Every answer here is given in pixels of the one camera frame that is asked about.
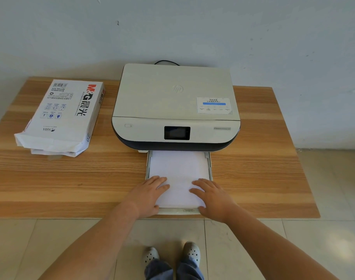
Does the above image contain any person's right hand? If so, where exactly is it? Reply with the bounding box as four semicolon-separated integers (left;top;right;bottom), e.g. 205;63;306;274
189;178;240;224

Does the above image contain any person's left hand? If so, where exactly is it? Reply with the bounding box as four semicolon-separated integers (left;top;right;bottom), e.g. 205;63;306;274
130;176;170;219

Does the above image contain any white paper stack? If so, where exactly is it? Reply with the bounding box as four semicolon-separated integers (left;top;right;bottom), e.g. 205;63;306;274
149;151;210;209

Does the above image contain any person's right forearm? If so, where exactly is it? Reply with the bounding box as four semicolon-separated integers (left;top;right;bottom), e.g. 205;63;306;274
224;205;341;280

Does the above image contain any person's left forearm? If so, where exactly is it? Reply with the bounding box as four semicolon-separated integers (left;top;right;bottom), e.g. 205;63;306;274
38;200;141;280

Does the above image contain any white printer paper tray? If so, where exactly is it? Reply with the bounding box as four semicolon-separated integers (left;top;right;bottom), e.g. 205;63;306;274
145;150;213;215

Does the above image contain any white right clog shoe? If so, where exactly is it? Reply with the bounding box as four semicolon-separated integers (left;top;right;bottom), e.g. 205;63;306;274
182;242;201;267

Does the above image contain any white clog shoe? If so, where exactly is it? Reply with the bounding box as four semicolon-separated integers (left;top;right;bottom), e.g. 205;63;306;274
142;247;160;269
182;242;201;267

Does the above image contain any blue jeans right leg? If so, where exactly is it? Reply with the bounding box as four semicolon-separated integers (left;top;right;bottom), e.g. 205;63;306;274
176;258;205;280

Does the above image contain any blue jeans leg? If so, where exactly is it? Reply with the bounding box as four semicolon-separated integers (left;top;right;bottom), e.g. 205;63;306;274
144;258;174;280
176;258;205;280

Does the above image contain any white left clog shoe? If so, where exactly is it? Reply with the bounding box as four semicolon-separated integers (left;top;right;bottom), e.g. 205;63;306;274
142;247;160;269

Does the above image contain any blue jeans left leg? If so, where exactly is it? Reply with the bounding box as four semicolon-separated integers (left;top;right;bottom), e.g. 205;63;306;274
144;258;174;280

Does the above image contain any white and blue sticker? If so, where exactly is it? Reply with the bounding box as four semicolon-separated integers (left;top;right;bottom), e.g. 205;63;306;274
196;97;233;115

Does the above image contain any white and black printer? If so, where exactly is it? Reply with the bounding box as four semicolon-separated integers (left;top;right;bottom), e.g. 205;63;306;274
112;63;241;153

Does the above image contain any white paper ream package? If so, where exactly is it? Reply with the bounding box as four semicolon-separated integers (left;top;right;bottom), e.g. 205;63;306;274
14;79;106;158

